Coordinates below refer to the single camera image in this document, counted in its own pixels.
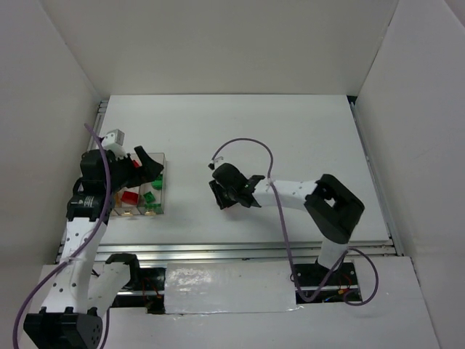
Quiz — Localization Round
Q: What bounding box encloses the clear container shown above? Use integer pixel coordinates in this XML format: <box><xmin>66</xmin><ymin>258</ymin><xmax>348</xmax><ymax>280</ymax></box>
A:
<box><xmin>116</xmin><ymin>159</ymin><xmax>143</xmax><ymax>220</ymax></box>
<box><xmin>139</xmin><ymin>153</ymin><xmax>167</xmax><ymax>216</ymax></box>
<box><xmin>110</xmin><ymin>193</ymin><xmax>122</xmax><ymax>217</ymax></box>

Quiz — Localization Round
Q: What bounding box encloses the green lego piece separated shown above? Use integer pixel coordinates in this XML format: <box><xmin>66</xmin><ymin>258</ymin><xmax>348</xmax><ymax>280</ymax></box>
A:
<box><xmin>145</xmin><ymin>203</ymin><xmax>163</xmax><ymax>214</ymax></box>

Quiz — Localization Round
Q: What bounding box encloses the yellow red lego stack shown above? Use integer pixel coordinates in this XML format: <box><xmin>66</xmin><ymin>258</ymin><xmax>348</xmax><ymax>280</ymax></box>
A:
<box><xmin>121</xmin><ymin>190</ymin><xmax>139</xmax><ymax>206</ymax></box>

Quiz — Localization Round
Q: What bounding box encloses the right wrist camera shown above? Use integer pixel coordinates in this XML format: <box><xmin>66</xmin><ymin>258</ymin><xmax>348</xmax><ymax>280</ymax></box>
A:
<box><xmin>208</xmin><ymin>156</ymin><xmax>224</xmax><ymax>171</ymax></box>

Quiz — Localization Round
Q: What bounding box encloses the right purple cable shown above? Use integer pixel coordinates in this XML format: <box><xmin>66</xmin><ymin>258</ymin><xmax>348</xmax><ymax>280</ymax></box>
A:
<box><xmin>214</xmin><ymin>137</ymin><xmax>380</xmax><ymax>308</ymax></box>

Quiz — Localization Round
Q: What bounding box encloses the green small lego brick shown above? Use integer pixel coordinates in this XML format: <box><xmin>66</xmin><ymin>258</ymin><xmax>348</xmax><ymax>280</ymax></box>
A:
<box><xmin>142</xmin><ymin>191</ymin><xmax>156</xmax><ymax>204</ymax></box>

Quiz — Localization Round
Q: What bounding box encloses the green printed lego brick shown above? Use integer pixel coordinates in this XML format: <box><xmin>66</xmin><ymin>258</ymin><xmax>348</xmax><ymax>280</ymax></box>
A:
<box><xmin>151</xmin><ymin>175</ymin><xmax>163</xmax><ymax>190</ymax></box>

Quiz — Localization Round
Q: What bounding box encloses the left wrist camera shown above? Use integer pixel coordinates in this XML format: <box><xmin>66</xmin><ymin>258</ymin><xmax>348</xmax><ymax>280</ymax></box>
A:
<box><xmin>101</xmin><ymin>129</ymin><xmax>126</xmax><ymax>159</ymax></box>

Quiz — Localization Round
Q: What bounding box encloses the clear container left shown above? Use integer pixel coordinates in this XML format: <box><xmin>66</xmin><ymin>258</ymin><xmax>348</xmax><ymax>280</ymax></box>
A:
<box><xmin>110</xmin><ymin>193</ymin><xmax>122</xmax><ymax>217</ymax></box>

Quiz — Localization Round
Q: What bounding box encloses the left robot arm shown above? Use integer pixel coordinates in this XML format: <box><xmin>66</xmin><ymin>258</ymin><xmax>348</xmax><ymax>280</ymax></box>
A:
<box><xmin>23</xmin><ymin>145</ymin><xmax>163</xmax><ymax>348</ymax></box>

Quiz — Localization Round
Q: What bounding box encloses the clear container middle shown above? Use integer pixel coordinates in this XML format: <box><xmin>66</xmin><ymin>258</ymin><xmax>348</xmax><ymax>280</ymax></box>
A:
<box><xmin>116</xmin><ymin>159</ymin><xmax>143</xmax><ymax>220</ymax></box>

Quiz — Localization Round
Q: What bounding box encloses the clear container right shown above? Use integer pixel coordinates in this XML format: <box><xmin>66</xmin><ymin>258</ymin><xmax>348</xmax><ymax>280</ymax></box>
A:
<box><xmin>139</xmin><ymin>153</ymin><xmax>167</xmax><ymax>216</ymax></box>

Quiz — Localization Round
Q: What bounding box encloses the white taped panel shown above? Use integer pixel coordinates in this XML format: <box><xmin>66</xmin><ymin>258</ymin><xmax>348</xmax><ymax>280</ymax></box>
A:
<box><xmin>164</xmin><ymin>261</ymin><xmax>297</xmax><ymax>314</ymax></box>

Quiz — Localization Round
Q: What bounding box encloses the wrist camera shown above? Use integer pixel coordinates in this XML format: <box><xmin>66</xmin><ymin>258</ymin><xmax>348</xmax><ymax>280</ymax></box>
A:
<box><xmin>101</xmin><ymin>129</ymin><xmax>126</xmax><ymax>159</ymax></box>
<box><xmin>208</xmin><ymin>156</ymin><xmax>224</xmax><ymax>171</ymax></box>

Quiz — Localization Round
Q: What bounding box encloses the aluminium frame rail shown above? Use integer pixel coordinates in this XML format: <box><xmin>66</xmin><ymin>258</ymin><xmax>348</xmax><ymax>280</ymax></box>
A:
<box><xmin>57</xmin><ymin>97</ymin><xmax>400</xmax><ymax>262</ymax></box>

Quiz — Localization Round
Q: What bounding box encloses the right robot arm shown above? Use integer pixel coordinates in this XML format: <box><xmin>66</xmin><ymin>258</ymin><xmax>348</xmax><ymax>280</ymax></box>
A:
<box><xmin>209</xmin><ymin>163</ymin><xmax>365</xmax><ymax>270</ymax></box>

